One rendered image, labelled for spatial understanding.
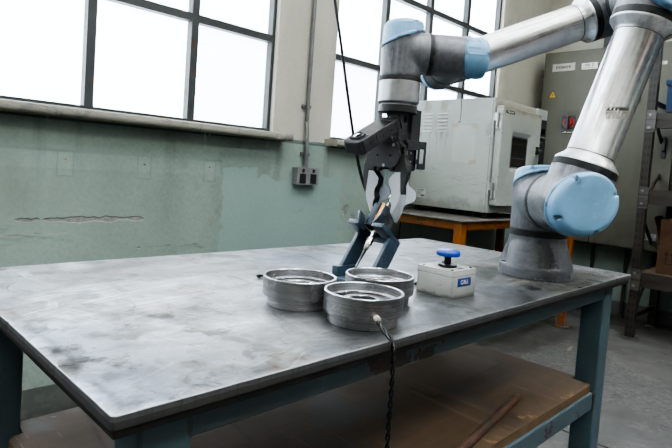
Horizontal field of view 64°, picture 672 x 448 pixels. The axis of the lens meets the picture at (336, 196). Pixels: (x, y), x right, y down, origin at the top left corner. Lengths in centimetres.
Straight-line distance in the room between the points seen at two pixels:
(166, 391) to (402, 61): 69
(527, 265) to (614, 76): 39
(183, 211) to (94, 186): 40
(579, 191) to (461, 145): 211
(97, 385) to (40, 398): 189
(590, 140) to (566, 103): 366
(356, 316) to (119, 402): 30
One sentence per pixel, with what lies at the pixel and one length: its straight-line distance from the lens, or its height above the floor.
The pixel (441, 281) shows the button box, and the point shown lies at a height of 82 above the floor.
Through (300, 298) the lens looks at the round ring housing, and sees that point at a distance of 74.
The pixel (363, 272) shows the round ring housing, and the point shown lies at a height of 83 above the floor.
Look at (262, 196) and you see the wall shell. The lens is 268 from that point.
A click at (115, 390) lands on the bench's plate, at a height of 80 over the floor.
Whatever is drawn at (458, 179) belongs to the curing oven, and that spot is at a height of 98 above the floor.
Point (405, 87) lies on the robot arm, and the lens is 99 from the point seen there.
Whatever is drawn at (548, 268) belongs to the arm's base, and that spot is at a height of 83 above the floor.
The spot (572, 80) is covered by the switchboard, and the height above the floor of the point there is 181.
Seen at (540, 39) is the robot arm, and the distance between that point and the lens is 121.
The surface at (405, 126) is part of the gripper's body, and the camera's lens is 102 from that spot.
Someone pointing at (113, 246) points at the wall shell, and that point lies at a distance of 234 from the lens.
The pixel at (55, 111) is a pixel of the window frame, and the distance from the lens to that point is 214.
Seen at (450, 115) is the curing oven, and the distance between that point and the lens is 317.
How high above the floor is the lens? 100
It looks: 3 degrees down
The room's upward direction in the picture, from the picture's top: 4 degrees clockwise
